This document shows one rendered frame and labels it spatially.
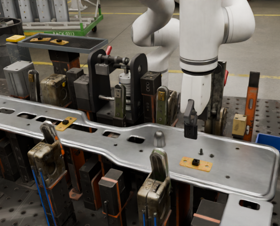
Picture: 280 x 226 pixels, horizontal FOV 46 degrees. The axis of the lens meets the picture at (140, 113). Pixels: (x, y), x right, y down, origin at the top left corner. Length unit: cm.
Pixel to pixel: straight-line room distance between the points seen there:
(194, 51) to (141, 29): 72
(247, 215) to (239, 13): 43
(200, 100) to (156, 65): 78
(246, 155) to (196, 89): 30
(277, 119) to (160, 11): 84
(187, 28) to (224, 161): 40
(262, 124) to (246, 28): 101
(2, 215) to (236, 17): 101
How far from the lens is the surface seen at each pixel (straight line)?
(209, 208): 82
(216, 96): 100
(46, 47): 140
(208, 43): 70
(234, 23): 71
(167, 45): 147
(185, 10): 69
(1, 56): 395
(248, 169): 90
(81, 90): 123
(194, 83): 72
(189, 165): 89
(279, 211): 125
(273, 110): 181
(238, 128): 99
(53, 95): 127
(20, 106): 131
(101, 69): 114
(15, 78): 137
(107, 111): 123
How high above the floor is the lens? 157
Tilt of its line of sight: 30 degrees down
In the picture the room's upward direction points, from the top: 4 degrees counter-clockwise
